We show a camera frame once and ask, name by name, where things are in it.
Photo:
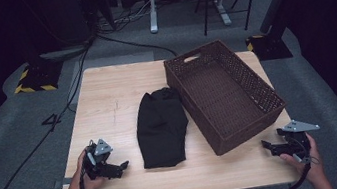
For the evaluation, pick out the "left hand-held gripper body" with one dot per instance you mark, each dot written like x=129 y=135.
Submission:
x=98 y=159

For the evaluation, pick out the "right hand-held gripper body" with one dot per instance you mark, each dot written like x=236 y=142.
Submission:
x=293 y=140

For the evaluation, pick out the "black cloth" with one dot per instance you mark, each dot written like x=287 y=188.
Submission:
x=161 y=129

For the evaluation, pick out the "brown woven basket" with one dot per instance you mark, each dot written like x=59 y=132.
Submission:
x=224 y=96

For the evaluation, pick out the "person's left hand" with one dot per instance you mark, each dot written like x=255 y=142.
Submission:
x=83 y=179

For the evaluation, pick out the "person's right hand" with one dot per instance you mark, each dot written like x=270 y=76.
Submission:
x=308 y=163

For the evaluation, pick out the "black yellow striped stand base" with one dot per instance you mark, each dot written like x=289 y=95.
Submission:
x=37 y=78
x=267 y=46

